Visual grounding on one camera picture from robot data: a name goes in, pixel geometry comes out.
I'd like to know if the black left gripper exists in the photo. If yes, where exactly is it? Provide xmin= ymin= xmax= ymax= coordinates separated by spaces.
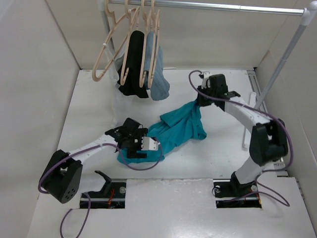
xmin=126 ymin=129 xmax=148 ymax=157

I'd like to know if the teal t shirt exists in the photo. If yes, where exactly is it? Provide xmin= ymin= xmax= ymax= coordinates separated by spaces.
xmin=117 ymin=100 xmax=207 ymax=164

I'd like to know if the beige wooden hanger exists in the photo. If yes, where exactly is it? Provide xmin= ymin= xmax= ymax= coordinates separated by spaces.
xmin=148 ymin=0 xmax=160 ymax=89
xmin=92 ymin=0 xmax=140 ymax=82

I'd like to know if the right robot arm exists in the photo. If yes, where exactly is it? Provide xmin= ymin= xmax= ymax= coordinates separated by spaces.
xmin=197 ymin=72 xmax=288 ymax=197

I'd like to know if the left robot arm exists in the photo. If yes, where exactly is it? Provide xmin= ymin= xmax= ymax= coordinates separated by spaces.
xmin=38 ymin=118 xmax=149 ymax=204

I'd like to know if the light blue hanging shirt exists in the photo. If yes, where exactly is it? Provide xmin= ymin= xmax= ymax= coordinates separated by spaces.
xmin=144 ymin=32 xmax=170 ymax=101

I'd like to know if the black hanging shirt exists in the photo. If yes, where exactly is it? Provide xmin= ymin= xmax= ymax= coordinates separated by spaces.
xmin=119 ymin=30 xmax=149 ymax=99

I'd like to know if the beige hanger with black shirt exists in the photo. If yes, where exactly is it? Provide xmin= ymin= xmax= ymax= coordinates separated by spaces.
xmin=120 ymin=0 xmax=135 ymax=86

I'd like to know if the beige hanger with blue shirt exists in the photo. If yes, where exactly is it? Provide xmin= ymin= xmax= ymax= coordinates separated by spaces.
xmin=139 ymin=0 xmax=152 ymax=88

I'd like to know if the empty beige wooden hanger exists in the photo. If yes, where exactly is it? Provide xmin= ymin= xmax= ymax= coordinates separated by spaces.
xmin=92 ymin=0 xmax=140 ymax=82

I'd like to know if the white sheer hanging garment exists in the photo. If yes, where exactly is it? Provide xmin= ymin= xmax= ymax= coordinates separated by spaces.
xmin=105 ymin=49 xmax=134 ymax=127

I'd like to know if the metal clothes rack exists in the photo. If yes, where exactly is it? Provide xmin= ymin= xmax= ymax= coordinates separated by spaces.
xmin=98 ymin=0 xmax=317 ymax=151

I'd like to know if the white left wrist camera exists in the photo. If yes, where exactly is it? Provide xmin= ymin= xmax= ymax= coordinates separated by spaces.
xmin=141 ymin=136 xmax=159 ymax=151

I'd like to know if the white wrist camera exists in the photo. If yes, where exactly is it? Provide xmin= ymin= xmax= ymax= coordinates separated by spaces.
xmin=199 ymin=71 xmax=211 ymax=89
xmin=141 ymin=136 xmax=159 ymax=151

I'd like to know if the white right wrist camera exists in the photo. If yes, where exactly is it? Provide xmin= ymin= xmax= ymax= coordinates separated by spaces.
xmin=199 ymin=71 xmax=211 ymax=89

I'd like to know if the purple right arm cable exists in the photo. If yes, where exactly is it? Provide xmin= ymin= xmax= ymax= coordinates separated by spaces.
xmin=188 ymin=70 xmax=294 ymax=208

